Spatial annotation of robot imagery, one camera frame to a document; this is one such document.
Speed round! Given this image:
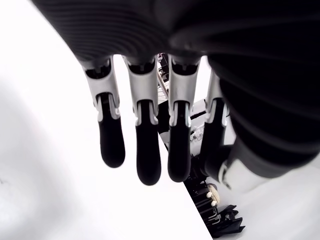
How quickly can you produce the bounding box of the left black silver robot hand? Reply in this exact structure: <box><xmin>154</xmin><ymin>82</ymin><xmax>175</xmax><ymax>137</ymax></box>
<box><xmin>29</xmin><ymin>0</ymin><xmax>320</xmax><ymax>193</ymax></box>

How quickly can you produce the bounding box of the black cabinet on casters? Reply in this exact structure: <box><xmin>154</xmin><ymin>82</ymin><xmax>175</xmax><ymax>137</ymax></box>
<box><xmin>156</xmin><ymin>101</ymin><xmax>173</xmax><ymax>151</ymax></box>

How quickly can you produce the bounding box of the cream padded object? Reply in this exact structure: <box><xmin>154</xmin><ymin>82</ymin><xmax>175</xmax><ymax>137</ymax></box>
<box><xmin>206</xmin><ymin>183</ymin><xmax>221</xmax><ymax>207</ymax></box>

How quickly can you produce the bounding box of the black equipment case row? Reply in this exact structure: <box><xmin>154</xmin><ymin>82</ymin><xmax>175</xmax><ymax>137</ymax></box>
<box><xmin>183</xmin><ymin>172</ymin><xmax>247</xmax><ymax>240</ymax></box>

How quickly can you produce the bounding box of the white frame wooden desk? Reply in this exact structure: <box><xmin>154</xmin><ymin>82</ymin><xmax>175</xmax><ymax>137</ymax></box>
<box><xmin>156</xmin><ymin>52</ymin><xmax>172</xmax><ymax>102</ymax></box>

